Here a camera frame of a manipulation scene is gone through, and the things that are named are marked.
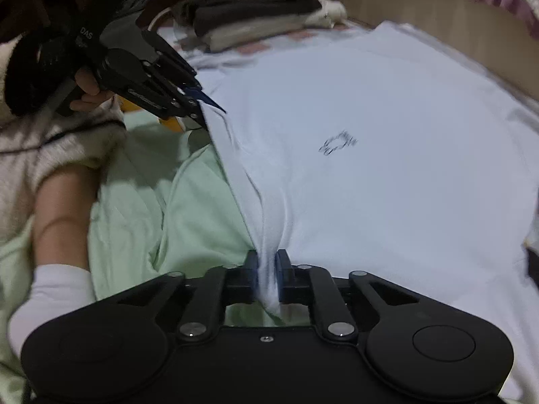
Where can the beige folded garment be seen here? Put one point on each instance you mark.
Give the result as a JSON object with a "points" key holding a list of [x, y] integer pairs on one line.
{"points": [[261, 31]]}

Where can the dark grey folded garment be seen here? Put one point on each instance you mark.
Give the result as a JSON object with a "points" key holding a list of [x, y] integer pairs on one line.
{"points": [[252, 6]]}

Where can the person's left hand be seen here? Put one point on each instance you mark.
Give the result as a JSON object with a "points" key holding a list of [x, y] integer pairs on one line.
{"points": [[88, 86]]}

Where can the person's leg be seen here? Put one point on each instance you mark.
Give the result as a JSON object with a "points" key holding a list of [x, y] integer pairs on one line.
{"points": [[63, 219]]}

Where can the dark cloth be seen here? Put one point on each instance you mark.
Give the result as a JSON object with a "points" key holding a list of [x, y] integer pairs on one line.
{"points": [[534, 261]]}

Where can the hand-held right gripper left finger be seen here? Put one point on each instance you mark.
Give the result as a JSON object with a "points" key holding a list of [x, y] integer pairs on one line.
{"points": [[252, 282]]}

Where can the small white plush toy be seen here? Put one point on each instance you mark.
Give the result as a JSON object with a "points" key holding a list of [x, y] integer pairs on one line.
{"points": [[328, 12]]}

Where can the light green cloth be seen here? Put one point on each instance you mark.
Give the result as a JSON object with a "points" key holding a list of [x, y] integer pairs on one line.
{"points": [[189, 227]]}

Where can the person's left forearm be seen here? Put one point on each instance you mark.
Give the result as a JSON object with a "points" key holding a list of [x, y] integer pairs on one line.
{"points": [[50, 155]]}

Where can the white sock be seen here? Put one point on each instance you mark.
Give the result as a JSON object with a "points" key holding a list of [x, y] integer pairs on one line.
{"points": [[46, 303]]}

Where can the white shirt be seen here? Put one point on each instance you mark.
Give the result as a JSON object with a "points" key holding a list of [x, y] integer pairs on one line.
{"points": [[358, 176]]}

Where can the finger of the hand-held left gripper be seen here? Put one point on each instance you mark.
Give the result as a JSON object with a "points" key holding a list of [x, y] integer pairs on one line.
{"points": [[168, 107], [202, 94]]}

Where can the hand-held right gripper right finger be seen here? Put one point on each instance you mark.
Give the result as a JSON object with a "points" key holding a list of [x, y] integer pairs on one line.
{"points": [[283, 282]]}

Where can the checked bedsheet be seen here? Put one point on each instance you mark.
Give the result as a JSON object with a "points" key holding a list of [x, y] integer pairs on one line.
{"points": [[269, 44]]}

